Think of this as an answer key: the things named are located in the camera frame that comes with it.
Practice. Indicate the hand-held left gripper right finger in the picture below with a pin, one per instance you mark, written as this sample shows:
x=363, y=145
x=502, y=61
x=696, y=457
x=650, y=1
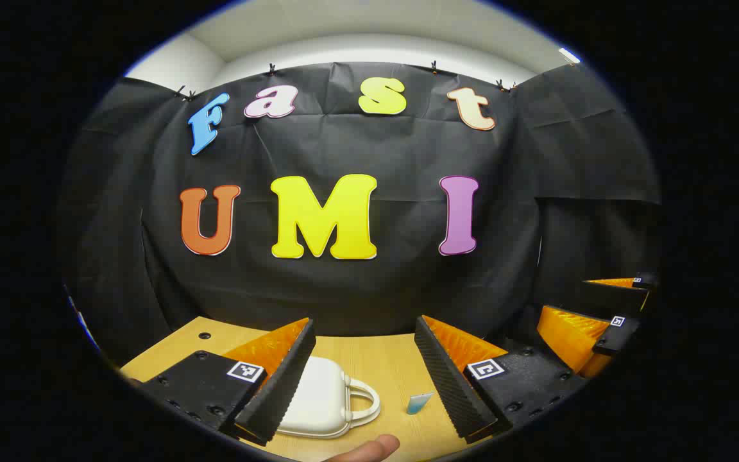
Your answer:
x=450, y=385

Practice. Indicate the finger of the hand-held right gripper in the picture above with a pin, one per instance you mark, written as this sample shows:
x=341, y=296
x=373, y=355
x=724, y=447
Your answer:
x=568, y=337
x=620, y=296

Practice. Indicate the white ceiling light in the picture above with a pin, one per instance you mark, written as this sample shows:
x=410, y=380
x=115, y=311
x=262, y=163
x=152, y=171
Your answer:
x=569, y=56

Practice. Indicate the black backdrop cloth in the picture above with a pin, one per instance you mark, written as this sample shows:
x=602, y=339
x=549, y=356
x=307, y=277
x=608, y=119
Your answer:
x=344, y=289

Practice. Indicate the white suitcase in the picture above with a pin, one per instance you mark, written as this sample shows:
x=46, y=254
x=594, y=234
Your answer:
x=324, y=398

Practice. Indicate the blue and white sachet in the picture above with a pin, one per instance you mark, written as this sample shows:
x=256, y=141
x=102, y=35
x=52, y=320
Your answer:
x=417, y=404

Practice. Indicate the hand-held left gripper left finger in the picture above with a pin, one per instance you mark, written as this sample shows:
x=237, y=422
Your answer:
x=283, y=385

